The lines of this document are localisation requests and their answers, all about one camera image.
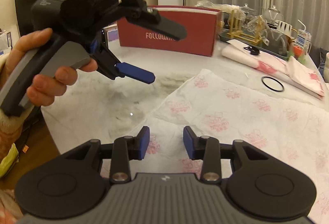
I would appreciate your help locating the grey glass pitcher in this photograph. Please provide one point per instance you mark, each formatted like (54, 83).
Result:
(279, 42)

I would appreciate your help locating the black television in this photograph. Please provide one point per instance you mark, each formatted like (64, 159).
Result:
(23, 5)

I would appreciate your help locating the striped mug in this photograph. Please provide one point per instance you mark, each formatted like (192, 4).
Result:
(285, 27)

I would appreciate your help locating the wooden cup rack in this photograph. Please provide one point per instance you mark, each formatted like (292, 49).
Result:
(234, 25)

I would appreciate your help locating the milk carton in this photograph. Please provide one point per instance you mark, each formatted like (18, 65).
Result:
(303, 38)

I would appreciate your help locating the purple printed box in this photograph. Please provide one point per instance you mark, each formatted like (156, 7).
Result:
(113, 34)

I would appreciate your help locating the folded white pink bag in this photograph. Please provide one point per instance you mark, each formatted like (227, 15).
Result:
(236, 55)

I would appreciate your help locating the glass jar with lid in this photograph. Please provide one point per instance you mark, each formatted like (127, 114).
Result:
(273, 16)
(248, 13)

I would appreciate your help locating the teal tray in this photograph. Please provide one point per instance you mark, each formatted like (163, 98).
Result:
(223, 36)

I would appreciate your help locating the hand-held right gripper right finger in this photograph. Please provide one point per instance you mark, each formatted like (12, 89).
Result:
(189, 144)

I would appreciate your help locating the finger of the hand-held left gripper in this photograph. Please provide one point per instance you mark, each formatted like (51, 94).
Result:
(164, 24)
(136, 72)

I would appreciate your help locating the green orange toy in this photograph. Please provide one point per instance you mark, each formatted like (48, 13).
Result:
(297, 52)

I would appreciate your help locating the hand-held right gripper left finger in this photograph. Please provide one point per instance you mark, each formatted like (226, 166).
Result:
(143, 144)

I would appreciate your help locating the clear glass cup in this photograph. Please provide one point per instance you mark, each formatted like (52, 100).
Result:
(254, 24)
(241, 16)

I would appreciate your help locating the yellow green plastic bag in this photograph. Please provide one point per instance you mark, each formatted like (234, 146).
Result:
(9, 162)

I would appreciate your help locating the white pink-printed shopping bag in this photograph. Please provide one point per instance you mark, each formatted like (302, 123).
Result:
(231, 116)

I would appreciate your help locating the person's left hand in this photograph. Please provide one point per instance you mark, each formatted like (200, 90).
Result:
(33, 38)

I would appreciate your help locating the red cardboard box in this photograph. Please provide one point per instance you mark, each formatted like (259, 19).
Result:
(195, 33)

